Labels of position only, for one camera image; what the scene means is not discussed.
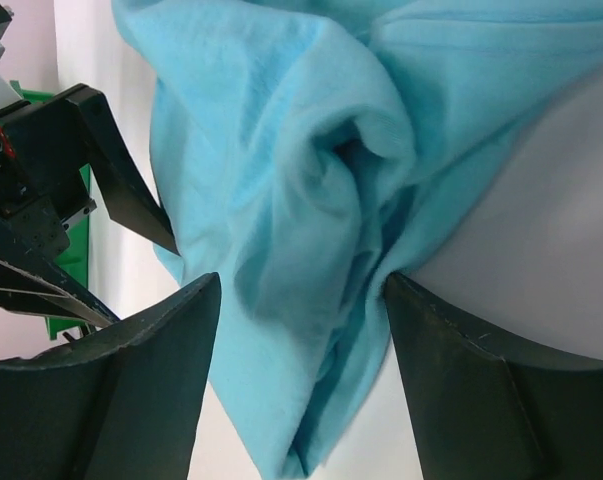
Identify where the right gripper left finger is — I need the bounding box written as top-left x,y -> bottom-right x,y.
0,273 -> 221,479

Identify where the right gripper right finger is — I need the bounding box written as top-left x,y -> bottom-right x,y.
384,273 -> 603,479

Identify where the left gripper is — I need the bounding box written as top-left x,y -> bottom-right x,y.
0,84 -> 178,328

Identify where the light blue t-shirt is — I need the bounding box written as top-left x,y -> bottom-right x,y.
112,1 -> 603,479

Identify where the green plastic bin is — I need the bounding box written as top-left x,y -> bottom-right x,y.
9,80 -> 97,341

